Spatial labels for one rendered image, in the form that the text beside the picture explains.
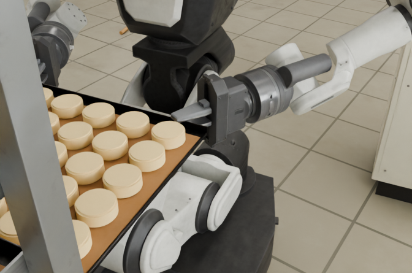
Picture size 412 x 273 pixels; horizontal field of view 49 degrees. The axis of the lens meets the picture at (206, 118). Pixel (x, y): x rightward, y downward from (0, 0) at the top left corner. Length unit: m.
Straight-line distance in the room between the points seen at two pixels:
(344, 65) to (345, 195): 1.04
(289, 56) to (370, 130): 1.40
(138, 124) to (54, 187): 0.36
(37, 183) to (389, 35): 0.66
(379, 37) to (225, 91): 0.29
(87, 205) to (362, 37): 0.54
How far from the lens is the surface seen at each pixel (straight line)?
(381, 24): 0.85
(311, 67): 0.79
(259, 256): 1.32
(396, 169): 1.73
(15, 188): 0.34
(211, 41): 1.00
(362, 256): 1.61
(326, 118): 2.22
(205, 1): 0.85
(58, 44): 0.98
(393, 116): 1.62
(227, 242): 1.35
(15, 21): 0.28
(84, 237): 0.53
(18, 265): 0.40
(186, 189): 1.22
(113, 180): 0.59
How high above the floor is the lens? 1.17
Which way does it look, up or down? 33 degrees down
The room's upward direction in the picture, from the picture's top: straight up
